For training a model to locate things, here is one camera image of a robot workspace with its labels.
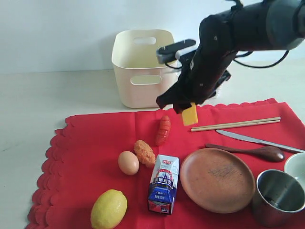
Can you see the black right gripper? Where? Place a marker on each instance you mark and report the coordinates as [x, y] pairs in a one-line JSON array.
[[213, 55]]

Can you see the yellow cheese wedge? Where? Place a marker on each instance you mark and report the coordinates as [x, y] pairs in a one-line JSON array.
[[190, 116]]

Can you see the red sausage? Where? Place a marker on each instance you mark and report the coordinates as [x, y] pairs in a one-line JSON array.
[[163, 131]]

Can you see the orange fried nugget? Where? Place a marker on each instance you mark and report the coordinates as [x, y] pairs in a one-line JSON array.
[[144, 153]]

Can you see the brown egg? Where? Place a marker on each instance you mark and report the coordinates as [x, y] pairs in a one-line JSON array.
[[128, 163]]

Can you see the blue white milk carton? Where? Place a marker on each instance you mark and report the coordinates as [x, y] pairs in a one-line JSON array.
[[163, 184]]

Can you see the yellow lemon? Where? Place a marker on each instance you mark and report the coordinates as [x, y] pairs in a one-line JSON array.
[[108, 210]]

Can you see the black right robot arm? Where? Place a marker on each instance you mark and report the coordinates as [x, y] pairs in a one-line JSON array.
[[264, 26]]

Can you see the cream plastic bin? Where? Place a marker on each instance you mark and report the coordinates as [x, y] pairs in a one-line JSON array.
[[139, 76]]

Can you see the silver table knife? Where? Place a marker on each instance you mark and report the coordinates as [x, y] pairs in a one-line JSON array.
[[258, 141]]

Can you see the red scalloped cloth mat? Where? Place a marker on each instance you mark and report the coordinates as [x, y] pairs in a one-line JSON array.
[[82, 163]]

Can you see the brown wooden plate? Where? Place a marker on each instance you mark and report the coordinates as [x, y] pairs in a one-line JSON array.
[[217, 180]]

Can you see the lower wooden chopstick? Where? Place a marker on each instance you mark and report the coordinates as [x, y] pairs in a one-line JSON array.
[[233, 126]]

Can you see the wooden chopstick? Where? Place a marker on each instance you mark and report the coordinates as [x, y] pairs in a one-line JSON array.
[[233, 126], [243, 122]]

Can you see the upper wooden chopstick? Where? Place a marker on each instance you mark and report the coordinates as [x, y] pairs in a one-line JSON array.
[[243, 122]]

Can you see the dark wooden spoon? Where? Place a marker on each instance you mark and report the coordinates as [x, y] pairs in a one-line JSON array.
[[269, 153]]

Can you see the stainless steel cup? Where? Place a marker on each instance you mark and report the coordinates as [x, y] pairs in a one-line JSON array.
[[278, 196]]

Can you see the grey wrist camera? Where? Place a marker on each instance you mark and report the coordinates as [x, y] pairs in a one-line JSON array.
[[174, 51]]

